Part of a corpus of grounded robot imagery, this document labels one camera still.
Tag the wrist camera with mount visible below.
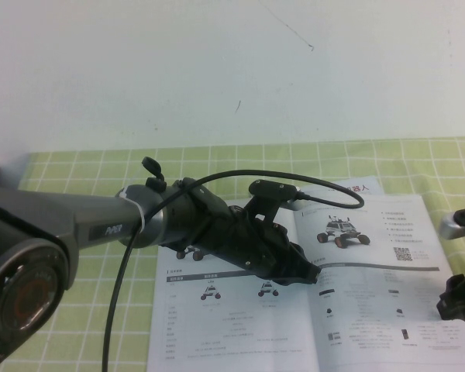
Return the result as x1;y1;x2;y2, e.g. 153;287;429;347
440;205;465;239
247;179;300;234

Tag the black looped plug strap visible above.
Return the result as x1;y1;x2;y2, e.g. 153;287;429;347
141;156;167;193

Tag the green white checked tablecloth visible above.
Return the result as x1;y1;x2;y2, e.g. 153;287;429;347
0;137;465;372

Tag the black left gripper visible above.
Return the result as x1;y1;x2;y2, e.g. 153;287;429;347
169;175;322;288

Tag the white zip tie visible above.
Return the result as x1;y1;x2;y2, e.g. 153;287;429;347
118;188;145;233

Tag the white product manual book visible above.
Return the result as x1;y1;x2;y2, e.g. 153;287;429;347
146;181;465;372

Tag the black camera cable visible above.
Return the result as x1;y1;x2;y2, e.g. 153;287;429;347
105;170;364;372

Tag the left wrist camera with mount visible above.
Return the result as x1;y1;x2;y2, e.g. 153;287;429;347
247;179;300;234

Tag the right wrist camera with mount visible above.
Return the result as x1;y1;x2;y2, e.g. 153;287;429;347
440;205;465;239

